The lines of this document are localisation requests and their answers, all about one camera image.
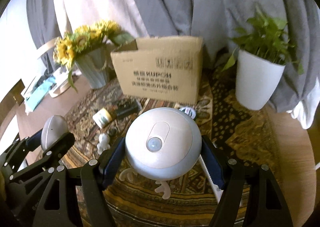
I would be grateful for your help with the patterned persian table runner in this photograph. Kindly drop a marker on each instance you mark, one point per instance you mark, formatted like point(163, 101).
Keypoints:
point(239, 133)

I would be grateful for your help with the dark bottle with white label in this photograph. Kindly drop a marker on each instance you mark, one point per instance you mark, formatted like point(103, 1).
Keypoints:
point(123, 108)

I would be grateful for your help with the white antler toy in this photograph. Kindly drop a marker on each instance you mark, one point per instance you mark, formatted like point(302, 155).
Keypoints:
point(160, 186)

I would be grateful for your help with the round grey sensor night light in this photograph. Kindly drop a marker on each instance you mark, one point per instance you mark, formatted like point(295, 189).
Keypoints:
point(163, 143)

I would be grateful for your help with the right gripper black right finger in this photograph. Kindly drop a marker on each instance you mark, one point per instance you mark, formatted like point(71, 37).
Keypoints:
point(266, 205)

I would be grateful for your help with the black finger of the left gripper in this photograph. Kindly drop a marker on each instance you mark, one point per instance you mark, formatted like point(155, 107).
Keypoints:
point(14, 155)

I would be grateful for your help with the white plant pot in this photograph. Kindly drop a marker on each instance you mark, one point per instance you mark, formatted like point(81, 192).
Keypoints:
point(256, 80)

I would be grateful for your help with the green leafy plant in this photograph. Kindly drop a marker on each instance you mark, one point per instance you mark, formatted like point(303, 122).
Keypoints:
point(267, 39)

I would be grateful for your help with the grey curtain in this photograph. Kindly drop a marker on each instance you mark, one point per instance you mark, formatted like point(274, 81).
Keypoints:
point(215, 21)

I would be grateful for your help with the brown cardboard box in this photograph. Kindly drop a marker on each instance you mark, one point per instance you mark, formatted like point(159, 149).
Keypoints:
point(162, 68)

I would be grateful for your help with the ribbed pale green vase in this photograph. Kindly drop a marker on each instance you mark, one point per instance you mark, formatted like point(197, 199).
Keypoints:
point(94, 68)

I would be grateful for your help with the small white striped object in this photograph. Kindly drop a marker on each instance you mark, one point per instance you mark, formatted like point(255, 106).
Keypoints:
point(189, 111)

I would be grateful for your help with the white serrated plastic knife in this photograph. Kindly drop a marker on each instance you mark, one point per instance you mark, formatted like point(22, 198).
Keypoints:
point(217, 192)

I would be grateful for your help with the yellow sunflower bouquet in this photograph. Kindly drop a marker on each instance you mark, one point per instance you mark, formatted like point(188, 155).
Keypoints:
point(86, 38)

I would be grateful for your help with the white desk lamp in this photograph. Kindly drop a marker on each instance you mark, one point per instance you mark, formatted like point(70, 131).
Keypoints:
point(60, 74)

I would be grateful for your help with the small white figurine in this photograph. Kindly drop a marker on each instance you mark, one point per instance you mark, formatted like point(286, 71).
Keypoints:
point(104, 143)

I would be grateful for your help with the blue cloth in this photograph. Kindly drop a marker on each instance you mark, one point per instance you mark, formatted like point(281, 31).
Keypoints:
point(38, 94)

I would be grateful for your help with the grey oval device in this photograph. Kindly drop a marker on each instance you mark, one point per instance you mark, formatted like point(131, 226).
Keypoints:
point(54, 128)

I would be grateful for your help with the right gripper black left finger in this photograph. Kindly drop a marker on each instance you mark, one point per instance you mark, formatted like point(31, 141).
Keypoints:
point(59, 204)

